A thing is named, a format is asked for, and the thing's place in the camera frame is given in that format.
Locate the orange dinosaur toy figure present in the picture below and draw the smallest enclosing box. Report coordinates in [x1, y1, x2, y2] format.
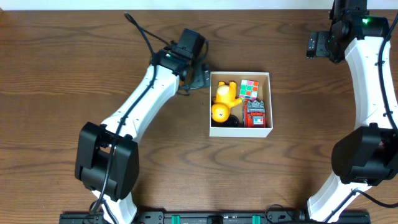
[211, 81, 243, 123]

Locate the multicoloured puzzle cube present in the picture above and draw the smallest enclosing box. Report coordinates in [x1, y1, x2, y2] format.
[239, 80, 259, 101]

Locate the black round lid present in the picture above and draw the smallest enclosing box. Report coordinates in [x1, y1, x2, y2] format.
[223, 115, 239, 128]

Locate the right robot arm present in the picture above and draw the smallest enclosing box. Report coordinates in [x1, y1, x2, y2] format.
[304, 0, 397, 223]

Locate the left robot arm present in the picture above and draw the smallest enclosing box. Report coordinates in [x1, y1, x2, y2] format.
[75, 29, 210, 223]

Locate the white cardboard box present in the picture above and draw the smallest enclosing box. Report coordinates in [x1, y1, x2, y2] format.
[210, 72, 273, 138]

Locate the black mounting rail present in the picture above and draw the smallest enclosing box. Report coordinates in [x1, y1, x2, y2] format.
[59, 209, 371, 224]

